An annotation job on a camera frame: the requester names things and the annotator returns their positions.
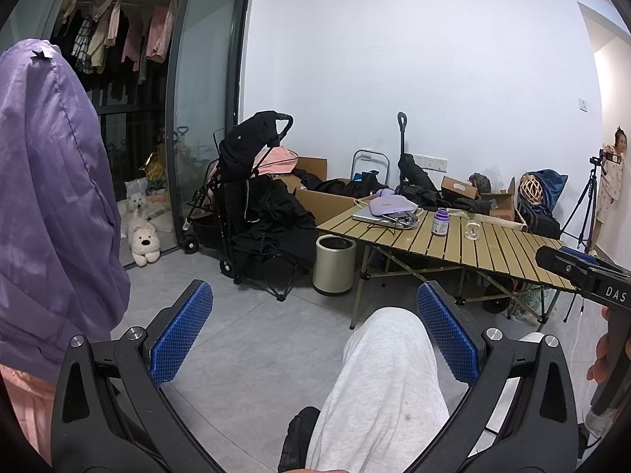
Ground pink stroller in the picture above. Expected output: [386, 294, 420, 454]
[182, 145, 299, 253]

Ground beige bicycle helmet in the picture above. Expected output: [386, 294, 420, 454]
[519, 173, 544, 206]

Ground purple jacket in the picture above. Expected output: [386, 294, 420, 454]
[0, 38, 132, 385]

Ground black tripod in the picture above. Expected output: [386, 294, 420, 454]
[561, 156, 606, 255]

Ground patterned bag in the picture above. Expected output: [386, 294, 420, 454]
[509, 285, 545, 326]

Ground pile of black clothes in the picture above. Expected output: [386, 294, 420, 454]
[295, 168, 398, 199]

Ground blue bag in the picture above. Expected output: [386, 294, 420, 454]
[531, 168, 569, 209]

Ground open cardboard box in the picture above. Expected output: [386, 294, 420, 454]
[480, 177, 524, 223]

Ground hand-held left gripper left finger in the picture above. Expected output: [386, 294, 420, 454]
[50, 279, 222, 473]

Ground person's grey trouser leg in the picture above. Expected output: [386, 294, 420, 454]
[306, 307, 450, 473]

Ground white plush dog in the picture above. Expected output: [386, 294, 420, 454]
[127, 217, 163, 267]
[120, 191, 149, 231]

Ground pink cloth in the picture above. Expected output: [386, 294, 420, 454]
[0, 365, 61, 465]

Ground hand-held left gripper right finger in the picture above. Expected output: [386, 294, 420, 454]
[409, 281, 580, 473]

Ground beige paper roll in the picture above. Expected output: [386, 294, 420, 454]
[451, 209, 528, 233]

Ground black stroller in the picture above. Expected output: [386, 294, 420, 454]
[217, 110, 295, 277]

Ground beige round trash bin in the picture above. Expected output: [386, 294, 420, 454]
[312, 235, 357, 297]

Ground glass sliding door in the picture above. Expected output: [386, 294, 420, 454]
[164, 0, 250, 253]

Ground silver laptop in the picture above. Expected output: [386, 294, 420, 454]
[351, 205, 421, 228]

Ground small cardboard box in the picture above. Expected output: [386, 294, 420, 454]
[440, 175, 480, 202]

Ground black cart handle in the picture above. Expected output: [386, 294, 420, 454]
[396, 111, 409, 189]

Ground white wall socket strip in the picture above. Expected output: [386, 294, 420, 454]
[413, 155, 449, 173]

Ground purple pouch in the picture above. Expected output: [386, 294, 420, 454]
[367, 194, 418, 218]

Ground dark cloth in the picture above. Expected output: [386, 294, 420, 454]
[277, 405, 322, 473]

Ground large cardboard box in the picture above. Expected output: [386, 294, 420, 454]
[292, 156, 379, 227]

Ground purple bottle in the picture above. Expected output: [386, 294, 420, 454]
[431, 208, 451, 238]

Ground wooden slat folding table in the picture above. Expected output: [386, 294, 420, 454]
[315, 201, 580, 331]

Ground gold foil bag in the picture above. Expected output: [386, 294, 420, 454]
[142, 152, 167, 181]

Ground row of hanging clothes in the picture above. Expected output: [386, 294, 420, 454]
[50, 0, 179, 76]

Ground black folding chair with clothes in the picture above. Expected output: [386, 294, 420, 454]
[231, 175, 320, 302]

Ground black backpack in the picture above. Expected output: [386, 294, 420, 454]
[517, 206, 562, 238]

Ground grey folding step ladder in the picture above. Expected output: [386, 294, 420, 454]
[351, 149, 390, 191]

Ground person's right hand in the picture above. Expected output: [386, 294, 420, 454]
[586, 305, 616, 385]

